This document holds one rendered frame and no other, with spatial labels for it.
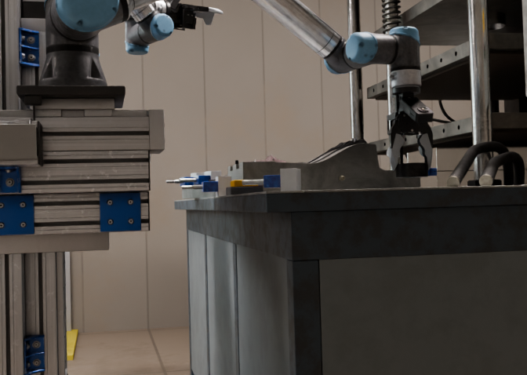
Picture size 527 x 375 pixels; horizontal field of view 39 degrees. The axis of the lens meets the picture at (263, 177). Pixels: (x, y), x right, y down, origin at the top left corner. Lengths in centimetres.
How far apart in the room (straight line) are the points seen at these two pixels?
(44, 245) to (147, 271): 306
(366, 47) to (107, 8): 64
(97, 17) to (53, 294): 71
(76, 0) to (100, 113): 25
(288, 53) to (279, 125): 49
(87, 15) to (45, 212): 44
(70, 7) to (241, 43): 349
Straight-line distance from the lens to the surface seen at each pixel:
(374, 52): 186
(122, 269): 481
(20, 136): 154
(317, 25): 193
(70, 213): 169
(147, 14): 236
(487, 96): 235
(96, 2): 157
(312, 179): 200
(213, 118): 488
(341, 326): 140
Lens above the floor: 78
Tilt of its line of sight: 2 degrees up
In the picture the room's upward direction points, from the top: 2 degrees counter-clockwise
